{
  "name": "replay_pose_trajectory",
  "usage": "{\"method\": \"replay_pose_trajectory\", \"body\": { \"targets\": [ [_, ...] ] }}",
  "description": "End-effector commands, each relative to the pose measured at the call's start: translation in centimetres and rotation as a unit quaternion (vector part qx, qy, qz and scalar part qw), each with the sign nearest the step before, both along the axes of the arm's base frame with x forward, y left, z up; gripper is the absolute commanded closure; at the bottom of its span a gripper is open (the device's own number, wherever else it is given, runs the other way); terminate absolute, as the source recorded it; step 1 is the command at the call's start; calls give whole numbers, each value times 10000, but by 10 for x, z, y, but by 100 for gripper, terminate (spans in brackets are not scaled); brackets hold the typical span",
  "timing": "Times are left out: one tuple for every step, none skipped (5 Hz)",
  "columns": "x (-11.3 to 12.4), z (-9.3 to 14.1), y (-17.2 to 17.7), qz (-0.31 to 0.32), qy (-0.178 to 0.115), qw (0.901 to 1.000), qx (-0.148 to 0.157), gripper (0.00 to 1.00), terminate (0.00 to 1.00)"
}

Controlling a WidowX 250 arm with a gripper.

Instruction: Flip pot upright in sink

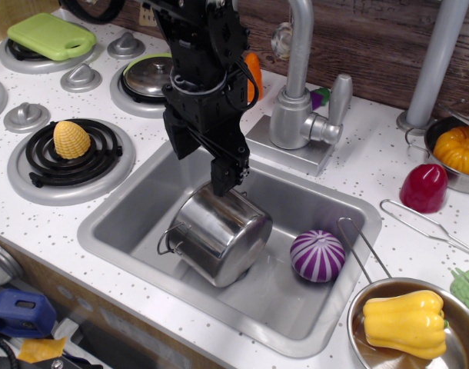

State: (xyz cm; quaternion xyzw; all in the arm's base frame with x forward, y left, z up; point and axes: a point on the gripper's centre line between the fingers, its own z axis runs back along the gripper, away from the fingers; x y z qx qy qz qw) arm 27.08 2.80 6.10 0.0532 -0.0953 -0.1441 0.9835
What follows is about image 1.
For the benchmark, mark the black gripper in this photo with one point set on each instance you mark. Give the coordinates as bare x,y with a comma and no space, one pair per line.
211,120

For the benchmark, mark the stainless steel pot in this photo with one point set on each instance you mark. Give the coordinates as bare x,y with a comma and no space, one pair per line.
219,237

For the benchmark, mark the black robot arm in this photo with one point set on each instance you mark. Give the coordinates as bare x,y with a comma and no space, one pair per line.
208,89

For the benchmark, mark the silver pot lid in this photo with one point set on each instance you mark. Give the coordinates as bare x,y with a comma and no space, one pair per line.
147,76

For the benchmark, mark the stainless steel sink basin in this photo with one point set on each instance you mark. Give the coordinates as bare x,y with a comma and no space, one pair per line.
270,302

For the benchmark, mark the silver toy faucet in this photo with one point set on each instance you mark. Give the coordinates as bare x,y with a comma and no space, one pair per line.
294,135

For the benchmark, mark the orange toy carrot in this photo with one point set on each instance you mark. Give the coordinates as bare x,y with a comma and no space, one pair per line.
253,64

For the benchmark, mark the purple toy eggplant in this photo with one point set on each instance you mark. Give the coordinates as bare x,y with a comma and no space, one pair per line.
320,97

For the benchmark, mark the yellow toy corn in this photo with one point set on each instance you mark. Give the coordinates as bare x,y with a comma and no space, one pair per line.
71,141

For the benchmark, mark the silver stove knob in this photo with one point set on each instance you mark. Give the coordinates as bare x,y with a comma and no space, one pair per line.
26,117
81,79
126,46

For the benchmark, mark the clear round faucet knob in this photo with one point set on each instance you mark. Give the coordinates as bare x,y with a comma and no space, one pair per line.
281,40

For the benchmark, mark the purple striped toy onion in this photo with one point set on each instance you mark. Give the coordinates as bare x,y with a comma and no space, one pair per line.
317,256

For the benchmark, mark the black front stove burner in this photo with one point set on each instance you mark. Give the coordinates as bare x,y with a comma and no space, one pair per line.
40,175

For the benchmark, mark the green toy cutting board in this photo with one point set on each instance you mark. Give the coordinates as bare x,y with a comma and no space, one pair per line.
52,37

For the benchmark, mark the rear left stove burner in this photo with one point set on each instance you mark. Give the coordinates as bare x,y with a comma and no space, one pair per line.
38,67

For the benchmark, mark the red toy bell pepper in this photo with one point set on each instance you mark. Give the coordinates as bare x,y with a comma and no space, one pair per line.
424,188

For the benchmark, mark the silver oven knob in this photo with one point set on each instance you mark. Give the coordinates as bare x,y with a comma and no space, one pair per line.
10,269

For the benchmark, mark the blue clamp tool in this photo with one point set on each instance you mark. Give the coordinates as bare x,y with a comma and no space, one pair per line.
25,314

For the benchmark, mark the orange toy pumpkin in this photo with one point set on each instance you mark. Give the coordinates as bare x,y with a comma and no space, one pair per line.
452,149

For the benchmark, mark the yellow tape piece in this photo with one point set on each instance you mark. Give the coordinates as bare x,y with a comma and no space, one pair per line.
34,350

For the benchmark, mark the yellow toy bell pepper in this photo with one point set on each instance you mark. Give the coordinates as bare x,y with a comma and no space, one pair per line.
413,323

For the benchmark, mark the grey vertical pole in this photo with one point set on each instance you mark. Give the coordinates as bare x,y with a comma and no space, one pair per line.
447,29

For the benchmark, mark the beige wall outlet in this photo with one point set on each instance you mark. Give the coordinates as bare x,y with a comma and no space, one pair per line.
146,16

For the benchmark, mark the wire utensil handle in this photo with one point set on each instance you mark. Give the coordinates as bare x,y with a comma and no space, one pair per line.
421,223

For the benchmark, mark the steel pot with handle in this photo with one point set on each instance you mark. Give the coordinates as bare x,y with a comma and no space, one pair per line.
456,180

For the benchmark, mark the steel saucepan with long handle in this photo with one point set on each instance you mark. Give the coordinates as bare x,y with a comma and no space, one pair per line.
457,332

